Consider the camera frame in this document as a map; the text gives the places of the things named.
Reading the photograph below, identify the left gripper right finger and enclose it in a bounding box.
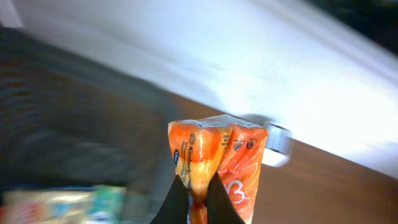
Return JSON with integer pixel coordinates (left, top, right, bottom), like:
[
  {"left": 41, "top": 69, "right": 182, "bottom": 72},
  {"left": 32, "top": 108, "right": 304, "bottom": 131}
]
[{"left": 206, "top": 172, "right": 245, "bottom": 224}]

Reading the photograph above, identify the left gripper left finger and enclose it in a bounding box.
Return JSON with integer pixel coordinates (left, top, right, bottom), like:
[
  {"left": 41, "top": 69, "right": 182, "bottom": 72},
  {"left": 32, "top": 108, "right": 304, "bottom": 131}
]
[{"left": 150, "top": 175, "right": 188, "bottom": 224}]

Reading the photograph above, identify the orange tissue pack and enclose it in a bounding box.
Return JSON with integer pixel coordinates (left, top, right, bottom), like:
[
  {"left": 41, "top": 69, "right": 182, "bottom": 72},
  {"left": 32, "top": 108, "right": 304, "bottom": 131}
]
[{"left": 168, "top": 114, "right": 268, "bottom": 224}]

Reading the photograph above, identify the beige wet wipes pack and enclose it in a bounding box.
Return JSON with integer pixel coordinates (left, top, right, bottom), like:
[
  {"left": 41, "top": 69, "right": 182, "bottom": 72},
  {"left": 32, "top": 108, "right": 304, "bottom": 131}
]
[{"left": 1, "top": 185, "right": 126, "bottom": 224}]

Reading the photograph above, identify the white barcode scanner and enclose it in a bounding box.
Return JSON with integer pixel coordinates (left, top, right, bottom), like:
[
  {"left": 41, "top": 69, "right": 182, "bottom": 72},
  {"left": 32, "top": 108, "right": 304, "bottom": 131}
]
[{"left": 262, "top": 123, "right": 292, "bottom": 167}]

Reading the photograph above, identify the grey plastic mesh basket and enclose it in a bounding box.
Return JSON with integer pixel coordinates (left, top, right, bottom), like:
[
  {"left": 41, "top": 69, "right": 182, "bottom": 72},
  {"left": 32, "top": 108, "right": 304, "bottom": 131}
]
[{"left": 1, "top": 28, "right": 176, "bottom": 195}]

